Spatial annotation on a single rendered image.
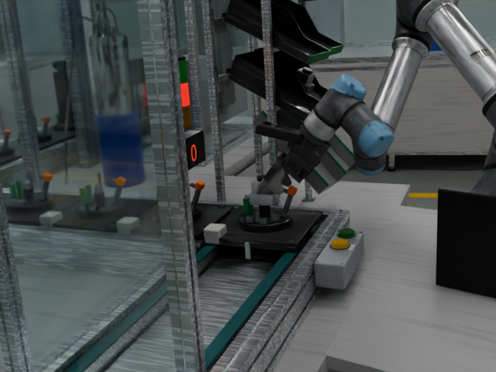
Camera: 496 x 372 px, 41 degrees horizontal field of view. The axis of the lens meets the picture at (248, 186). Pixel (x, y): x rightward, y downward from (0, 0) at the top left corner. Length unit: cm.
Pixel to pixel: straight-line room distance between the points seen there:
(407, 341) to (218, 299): 40
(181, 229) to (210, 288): 72
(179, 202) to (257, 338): 48
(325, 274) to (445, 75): 410
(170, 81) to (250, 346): 57
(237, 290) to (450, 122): 422
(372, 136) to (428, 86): 402
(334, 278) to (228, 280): 24
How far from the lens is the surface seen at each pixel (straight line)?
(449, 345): 140
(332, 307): 152
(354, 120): 150
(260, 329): 123
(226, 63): 289
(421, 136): 556
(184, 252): 80
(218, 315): 139
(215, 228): 164
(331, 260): 150
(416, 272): 169
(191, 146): 150
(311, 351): 136
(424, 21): 166
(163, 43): 75
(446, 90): 550
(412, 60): 173
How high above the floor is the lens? 156
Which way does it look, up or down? 17 degrees down
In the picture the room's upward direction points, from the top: 4 degrees counter-clockwise
